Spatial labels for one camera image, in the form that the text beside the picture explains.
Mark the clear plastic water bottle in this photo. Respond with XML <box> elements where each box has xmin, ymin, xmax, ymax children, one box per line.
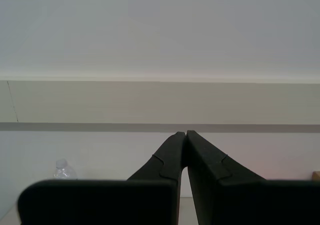
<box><xmin>53</xmin><ymin>158</ymin><xmax>78</xmax><ymax>181</ymax></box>

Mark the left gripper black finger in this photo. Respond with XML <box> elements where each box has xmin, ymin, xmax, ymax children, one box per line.
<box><xmin>186</xmin><ymin>129</ymin><xmax>320</xmax><ymax>225</ymax></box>
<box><xmin>16</xmin><ymin>131</ymin><xmax>187</xmax><ymax>225</ymax></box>

